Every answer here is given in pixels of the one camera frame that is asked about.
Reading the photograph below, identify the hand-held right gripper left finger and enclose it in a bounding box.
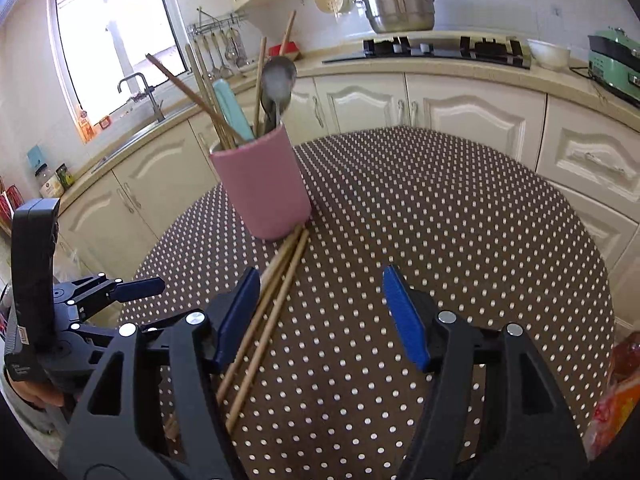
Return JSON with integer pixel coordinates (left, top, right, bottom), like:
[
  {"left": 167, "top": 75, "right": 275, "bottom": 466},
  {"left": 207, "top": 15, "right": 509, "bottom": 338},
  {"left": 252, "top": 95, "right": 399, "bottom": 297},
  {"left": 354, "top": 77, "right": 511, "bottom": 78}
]
[{"left": 59, "top": 267, "right": 262, "bottom": 480}]

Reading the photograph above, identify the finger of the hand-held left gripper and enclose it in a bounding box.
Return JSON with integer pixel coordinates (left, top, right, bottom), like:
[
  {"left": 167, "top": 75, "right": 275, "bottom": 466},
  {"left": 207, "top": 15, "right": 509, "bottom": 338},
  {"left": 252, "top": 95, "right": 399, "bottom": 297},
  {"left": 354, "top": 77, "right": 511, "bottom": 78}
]
[
  {"left": 54, "top": 274, "right": 166, "bottom": 321},
  {"left": 70, "top": 322, "right": 121, "bottom": 361}
]

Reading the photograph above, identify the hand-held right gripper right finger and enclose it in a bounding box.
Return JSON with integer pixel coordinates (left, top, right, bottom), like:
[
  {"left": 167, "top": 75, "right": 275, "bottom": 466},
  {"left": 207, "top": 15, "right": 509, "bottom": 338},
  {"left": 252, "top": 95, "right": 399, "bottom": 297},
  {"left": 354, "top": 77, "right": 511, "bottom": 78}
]
[{"left": 382, "top": 265, "right": 588, "bottom": 480}]

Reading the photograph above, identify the light wooden chopstick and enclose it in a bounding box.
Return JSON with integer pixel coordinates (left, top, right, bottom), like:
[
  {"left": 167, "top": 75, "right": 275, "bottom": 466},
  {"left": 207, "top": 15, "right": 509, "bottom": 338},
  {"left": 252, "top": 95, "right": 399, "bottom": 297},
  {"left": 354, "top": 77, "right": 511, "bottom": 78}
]
[
  {"left": 252, "top": 36, "right": 268, "bottom": 138},
  {"left": 162, "top": 225, "right": 303, "bottom": 441},
  {"left": 277, "top": 9, "right": 298, "bottom": 58},
  {"left": 192, "top": 47, "right": 233, "bottom": 145},
  {"left": 216, "top": 227, "right": 307, "bottom": 401},
  {"left": 185, "top": 44, "right": 226, "bottom": 148},
  {"left": 225, "top": 230, "right": 311, "bottom": 435}
]

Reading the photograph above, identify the pink cup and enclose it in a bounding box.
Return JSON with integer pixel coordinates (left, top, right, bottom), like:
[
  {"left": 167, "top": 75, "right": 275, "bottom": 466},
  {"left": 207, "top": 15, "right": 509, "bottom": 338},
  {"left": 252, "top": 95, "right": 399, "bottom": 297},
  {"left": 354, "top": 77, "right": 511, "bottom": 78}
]
[{"left": 209, "top": 122, "right": 312, "bottom": 241}]

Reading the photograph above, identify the teal handled utensil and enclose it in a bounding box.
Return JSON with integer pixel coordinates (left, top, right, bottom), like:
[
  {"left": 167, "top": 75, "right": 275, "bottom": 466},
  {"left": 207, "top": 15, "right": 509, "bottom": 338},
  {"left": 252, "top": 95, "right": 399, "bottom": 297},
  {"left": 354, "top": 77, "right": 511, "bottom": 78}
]
[{"left": 212, "top": 79, "right": 256, "bottom": 143}]

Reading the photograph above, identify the dark brown chopstick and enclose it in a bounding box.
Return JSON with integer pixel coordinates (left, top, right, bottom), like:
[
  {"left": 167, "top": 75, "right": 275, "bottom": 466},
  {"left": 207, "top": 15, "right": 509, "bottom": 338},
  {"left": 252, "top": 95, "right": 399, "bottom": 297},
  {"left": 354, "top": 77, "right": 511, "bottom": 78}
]
[{"left": 145, "top": 52, "right": 236, "bottom": 148}]

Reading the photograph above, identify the person's left hand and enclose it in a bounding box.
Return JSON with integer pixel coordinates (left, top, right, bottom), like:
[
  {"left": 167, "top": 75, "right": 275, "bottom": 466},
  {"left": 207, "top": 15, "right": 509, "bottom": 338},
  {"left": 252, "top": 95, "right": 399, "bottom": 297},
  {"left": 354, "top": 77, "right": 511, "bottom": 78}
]
[{"left": 12, "top": 382, "right": 66, "bottom": 408}]

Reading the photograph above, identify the pink transparent utensil holder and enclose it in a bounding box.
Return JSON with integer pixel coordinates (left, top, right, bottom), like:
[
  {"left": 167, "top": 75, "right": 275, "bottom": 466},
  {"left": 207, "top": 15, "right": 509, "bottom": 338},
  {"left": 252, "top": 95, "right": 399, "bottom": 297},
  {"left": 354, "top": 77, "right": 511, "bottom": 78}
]
[{"left": 0, "top": 184, "right": 24, "bottom": 239}]

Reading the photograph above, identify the white lidded glass jar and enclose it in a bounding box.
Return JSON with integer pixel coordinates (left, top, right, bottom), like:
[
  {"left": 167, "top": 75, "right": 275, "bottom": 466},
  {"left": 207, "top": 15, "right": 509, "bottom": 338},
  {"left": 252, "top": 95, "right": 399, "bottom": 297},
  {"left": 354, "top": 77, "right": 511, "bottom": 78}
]
[{"left": 38, "top": 162, "right": 66, "bottom": 199}]

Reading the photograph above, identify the polka dot round table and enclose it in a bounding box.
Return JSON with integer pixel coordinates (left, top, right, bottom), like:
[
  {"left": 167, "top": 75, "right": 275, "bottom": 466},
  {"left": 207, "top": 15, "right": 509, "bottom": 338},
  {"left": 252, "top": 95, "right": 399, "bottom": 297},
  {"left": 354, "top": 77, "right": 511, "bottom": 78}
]
[{"left": 117, "top": 125, "right": 617, "bottom": 466}]

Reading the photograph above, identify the orange bottle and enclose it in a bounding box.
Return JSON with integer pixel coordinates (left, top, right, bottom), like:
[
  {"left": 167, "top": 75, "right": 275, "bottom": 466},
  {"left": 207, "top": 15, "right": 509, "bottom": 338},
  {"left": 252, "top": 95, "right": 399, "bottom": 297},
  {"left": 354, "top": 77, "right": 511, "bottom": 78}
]
[{"left": 78, "top": 104, "right": 96, "bottom": 142}]

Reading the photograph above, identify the steel sink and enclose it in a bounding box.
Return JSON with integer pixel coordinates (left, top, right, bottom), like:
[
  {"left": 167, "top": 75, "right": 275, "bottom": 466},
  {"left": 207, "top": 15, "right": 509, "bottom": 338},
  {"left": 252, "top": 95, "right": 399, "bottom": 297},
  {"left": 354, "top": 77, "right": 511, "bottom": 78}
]
[{"left": 89, "top": 105, "right": 193, "bottom": 173}]

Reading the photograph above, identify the metal faucet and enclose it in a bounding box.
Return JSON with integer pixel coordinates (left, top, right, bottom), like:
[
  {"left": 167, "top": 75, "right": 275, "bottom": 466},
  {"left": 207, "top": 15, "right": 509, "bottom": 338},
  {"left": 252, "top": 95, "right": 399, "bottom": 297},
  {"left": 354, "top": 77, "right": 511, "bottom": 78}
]
[{"left": 117, "top": 72, "right": 166, "bottom": 124}]

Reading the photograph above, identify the metal ladle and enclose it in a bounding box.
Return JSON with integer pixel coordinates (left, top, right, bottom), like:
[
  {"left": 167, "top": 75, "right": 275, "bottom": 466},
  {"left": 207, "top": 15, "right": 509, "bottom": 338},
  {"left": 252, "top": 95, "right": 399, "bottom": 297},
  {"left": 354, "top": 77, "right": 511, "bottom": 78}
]
[{"left": 202, "top": 35, "right": 221, "bottom": 80}]

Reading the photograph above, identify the metal spatula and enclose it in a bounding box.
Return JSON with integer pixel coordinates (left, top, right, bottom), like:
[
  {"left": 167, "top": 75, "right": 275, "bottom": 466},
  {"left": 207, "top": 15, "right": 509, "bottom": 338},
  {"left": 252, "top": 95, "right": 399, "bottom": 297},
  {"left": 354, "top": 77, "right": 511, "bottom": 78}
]
[{"left": 215, "top": 32, "right": 235, "bottom": 79}]

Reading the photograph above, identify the kitchen window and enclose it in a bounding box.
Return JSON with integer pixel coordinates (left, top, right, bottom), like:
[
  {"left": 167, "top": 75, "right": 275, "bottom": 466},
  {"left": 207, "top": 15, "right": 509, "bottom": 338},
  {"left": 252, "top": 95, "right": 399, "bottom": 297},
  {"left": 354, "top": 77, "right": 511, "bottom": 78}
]
[{"left": 47, "top": 0, "right": 189, "bottom": 134}]

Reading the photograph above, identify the metal slotted spoon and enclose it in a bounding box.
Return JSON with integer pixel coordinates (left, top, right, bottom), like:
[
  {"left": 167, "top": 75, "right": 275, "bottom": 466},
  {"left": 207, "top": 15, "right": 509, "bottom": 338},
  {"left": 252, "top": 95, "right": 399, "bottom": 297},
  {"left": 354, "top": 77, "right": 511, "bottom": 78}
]
[{"left": 233, "top": 27, "right": 250, "bottom": 69}]

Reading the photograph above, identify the black gas stove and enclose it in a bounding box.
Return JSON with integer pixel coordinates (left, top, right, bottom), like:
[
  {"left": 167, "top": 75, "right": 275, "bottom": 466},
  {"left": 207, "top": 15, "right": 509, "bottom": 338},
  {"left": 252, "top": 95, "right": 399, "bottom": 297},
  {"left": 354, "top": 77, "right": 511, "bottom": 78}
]
[{"left": 321, "top": 34, "right": 532, "bottom": 70}]

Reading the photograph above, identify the white bowl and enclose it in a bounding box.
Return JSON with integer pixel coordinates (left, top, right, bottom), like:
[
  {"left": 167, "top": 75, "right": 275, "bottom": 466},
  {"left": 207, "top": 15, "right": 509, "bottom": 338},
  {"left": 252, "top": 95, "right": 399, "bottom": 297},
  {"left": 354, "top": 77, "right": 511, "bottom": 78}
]
[{"left": 527, "top": 38, "right": 572, "bottom": 72}]

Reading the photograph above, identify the green electric cooker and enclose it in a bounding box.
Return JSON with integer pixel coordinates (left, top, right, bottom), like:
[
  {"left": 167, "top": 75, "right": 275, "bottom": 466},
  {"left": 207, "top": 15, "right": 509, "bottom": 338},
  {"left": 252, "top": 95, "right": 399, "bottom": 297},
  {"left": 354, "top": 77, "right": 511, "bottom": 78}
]
[{"left": 587, "top": 27, "right": 640, "bottom": 107}]

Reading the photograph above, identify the wall utensil rack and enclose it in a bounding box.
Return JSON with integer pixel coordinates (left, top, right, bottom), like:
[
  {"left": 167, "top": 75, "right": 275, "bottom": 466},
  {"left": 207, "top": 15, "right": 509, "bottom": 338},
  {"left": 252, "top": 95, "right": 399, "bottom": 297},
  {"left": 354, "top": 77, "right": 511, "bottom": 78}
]
[{"left": 187, "top": 7, "right": 247, "bottom": 37}]

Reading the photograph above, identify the black power cable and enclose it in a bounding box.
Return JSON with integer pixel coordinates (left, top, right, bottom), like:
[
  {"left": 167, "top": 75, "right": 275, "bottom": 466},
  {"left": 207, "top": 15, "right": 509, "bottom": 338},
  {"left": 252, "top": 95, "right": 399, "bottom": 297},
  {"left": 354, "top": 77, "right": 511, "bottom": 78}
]
[{"left": 570, "top": 64, "right": 609, "bottom": 97}]

